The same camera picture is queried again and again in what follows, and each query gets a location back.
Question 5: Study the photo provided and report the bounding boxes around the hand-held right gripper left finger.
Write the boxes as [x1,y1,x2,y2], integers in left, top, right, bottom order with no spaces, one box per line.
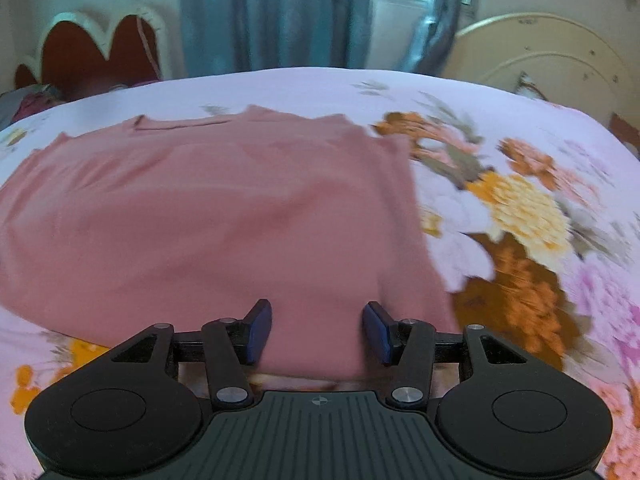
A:
[107,299,274,409]

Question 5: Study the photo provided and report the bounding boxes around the pile of clothes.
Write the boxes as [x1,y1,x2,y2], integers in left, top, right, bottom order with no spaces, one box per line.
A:
[0,85,67,132]

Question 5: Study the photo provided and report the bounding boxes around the red scalloped headboard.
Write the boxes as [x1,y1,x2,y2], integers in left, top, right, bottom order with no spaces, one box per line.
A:
[14,7,168,102]

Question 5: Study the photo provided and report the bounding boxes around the orange patterned pillow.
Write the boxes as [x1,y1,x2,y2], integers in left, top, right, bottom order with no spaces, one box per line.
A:
[609,113,640,155]

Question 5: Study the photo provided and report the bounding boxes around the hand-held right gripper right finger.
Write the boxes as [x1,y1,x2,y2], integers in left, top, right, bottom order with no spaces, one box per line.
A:
[362,301,529,407]

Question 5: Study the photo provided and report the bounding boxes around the small floral pillow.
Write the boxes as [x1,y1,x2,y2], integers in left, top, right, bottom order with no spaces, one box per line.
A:
[515,72,549,102]

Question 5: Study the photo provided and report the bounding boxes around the cream arched headboard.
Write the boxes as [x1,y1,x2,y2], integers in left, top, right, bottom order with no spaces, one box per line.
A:
[442,12,637,128]

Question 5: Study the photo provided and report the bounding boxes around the pink long-sleeve sweatshirt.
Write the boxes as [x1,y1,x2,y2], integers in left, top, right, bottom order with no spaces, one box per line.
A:
[0,105,463,391]

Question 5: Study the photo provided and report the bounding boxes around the floral bed sheet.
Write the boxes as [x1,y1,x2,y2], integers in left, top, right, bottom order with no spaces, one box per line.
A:
[0,66,640,480]

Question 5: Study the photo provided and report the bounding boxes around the wide blue curtain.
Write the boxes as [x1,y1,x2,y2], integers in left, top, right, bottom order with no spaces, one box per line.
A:
[175,0,375,75]

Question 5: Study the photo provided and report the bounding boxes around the tied blue curtain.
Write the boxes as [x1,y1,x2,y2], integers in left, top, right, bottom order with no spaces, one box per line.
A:
[400,0,477,79]

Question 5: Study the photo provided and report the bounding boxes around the hanging white cable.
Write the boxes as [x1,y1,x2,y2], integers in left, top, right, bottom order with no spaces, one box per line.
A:
[134,14,163,82]

